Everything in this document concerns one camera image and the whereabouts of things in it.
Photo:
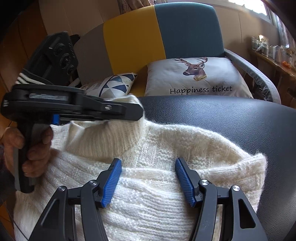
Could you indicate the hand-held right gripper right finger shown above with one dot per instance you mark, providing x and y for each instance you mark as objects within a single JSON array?
[{"x": 185, "y": 183}]

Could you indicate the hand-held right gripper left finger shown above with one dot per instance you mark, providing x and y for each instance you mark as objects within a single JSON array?
[{"x": 113, "y": 183}]

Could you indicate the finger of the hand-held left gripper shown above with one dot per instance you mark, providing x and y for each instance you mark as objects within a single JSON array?
[{"x": 120, "y": 111}]

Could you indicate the white knit sweater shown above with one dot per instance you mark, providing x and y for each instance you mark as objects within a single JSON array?
[{"x": 161, "y": 143}]

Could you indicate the person's left forearm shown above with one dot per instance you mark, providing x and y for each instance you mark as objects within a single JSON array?
[{"x": 5, "y": 180}]

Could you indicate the person's left hand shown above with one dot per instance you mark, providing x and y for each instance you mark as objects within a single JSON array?
[{"x": 39, "y": 150}]

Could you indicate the geometric print pillow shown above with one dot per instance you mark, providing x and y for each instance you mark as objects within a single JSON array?
[{"x": 115, "y": 84}]

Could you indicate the grey yellow blue sofa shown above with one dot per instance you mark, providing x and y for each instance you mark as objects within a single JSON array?
[{"x": 185, "y": 30}]

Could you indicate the deer print pillow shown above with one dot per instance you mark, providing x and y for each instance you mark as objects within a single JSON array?
[{"x": 219, "y": 74}]

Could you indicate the patterned curtain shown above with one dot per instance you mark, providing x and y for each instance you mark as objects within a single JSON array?
[
  {"x": 281, "y": 30},
  {"x": 129, "y": 2}
]

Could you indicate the wooden side table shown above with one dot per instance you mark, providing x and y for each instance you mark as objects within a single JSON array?
[{"x": 277, "y": 67}]

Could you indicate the row of glass jars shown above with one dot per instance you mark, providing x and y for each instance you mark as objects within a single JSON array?
[{"x": 266, "y": 48}]

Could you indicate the barred window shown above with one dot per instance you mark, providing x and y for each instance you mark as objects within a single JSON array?
[{"x": 263, "y": 7}]

